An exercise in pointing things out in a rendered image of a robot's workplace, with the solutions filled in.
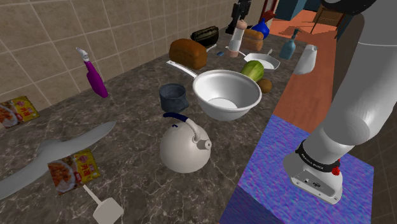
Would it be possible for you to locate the purple spray bottle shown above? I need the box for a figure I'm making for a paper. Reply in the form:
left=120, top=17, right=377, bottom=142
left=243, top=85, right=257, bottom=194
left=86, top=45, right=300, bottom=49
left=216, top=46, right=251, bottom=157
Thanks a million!
left=76, top=46, right=109, bottom=99

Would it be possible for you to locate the wooden chair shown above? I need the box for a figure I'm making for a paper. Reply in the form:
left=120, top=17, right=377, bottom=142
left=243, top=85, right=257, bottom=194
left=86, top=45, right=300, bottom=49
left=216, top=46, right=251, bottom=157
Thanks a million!
left=310, top=4, right=345, bottom=39

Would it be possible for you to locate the brown kiwi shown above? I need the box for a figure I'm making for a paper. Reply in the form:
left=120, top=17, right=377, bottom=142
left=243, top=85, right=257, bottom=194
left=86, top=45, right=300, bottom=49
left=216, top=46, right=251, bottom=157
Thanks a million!
left=257, top=78, right=274, bottom=94

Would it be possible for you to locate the blue cabinet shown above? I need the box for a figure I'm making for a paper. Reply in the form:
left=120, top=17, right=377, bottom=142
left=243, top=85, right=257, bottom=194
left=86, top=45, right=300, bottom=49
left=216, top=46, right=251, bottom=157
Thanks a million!
left=274, top=0, right=324, bottom=22

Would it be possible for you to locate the white kettle with blue handle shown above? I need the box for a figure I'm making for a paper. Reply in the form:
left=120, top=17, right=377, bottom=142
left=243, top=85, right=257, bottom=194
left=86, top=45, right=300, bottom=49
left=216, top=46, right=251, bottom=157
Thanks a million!
left=159, top=112, right=213, bottom=174

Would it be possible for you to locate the green cabbage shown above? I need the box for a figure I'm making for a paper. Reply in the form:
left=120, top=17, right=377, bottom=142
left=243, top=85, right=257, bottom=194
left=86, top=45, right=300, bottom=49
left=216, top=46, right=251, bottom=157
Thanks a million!
left=240, top=60, right=265, bottom=83

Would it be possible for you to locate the blue purple patterned robot stand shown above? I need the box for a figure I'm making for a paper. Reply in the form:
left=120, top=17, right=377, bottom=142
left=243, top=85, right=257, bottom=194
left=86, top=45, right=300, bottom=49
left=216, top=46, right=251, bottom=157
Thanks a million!
left=218, top=115, right=375, bottom=224

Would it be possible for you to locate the blue vase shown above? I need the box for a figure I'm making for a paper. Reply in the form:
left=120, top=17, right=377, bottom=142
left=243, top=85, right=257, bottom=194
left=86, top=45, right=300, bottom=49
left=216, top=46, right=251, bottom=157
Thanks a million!
left=251, top=18, right=270, bottom=40

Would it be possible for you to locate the yellow food packet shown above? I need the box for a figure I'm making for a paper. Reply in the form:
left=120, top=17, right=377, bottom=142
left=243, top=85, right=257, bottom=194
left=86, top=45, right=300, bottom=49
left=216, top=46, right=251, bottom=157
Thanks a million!
left=47, top=148, right=101, bottom=196
left=0, top=95, right=41, bottom=129

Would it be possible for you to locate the light brown bread loaf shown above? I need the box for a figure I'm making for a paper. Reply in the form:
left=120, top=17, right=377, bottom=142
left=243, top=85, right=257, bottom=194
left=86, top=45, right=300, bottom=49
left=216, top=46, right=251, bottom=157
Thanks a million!
left=241, top=28, right=265, bottom=52

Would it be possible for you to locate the teal soap dispenser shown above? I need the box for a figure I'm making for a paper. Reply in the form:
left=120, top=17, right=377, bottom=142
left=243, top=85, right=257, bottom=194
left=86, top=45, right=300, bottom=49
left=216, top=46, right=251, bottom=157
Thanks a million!
left=279, top=28, right=302, bottom=61

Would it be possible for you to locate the dark grey cup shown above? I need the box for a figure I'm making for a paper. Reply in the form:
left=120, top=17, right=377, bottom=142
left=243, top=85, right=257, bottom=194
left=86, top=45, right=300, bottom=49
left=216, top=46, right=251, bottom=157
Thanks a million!
left=158, top=83, right=190, bottom=113

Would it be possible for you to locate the dark green toaster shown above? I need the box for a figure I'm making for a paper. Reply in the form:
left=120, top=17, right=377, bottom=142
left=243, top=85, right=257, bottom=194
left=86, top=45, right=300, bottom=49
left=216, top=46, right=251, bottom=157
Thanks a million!
left=190, top=25, right=220, bottom=49

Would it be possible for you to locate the red chair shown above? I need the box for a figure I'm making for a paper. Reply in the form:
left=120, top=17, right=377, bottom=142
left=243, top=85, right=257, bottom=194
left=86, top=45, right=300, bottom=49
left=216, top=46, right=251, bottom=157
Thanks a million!
left=258, top=0, right=279, bottom=24

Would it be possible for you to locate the white spatula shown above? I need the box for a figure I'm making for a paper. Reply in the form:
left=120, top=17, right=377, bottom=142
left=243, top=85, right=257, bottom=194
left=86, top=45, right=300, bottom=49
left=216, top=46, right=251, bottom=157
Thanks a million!
left=82, top=184, right=125, bottom=224

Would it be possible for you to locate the white jug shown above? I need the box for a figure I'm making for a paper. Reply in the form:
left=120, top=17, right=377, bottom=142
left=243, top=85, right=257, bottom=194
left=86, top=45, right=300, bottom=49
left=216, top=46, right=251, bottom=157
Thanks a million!
left=292, top=44, right=319, bottom=76

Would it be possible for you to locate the tall pepper mill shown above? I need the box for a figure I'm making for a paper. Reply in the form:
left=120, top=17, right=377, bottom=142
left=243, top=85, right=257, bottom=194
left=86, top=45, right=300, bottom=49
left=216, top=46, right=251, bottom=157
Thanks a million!
left=225, top=19, right=248, bottom=59

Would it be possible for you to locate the white square frying pan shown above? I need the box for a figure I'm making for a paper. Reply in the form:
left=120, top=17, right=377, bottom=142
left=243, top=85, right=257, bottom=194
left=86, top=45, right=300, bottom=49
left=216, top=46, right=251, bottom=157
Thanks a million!
left=225, top=46, right=281, bottom=73

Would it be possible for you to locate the white saucepan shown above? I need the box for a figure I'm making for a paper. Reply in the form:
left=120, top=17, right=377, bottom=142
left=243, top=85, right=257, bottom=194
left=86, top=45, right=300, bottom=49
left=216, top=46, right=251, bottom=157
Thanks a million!
left=165, top=59, right=263, bottom=122

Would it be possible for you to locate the dark brown bread loaf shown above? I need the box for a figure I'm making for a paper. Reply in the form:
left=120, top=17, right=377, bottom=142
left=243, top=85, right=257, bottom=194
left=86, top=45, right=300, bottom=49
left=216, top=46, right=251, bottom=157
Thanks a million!
left=168, top=38, right=208, bottom=71

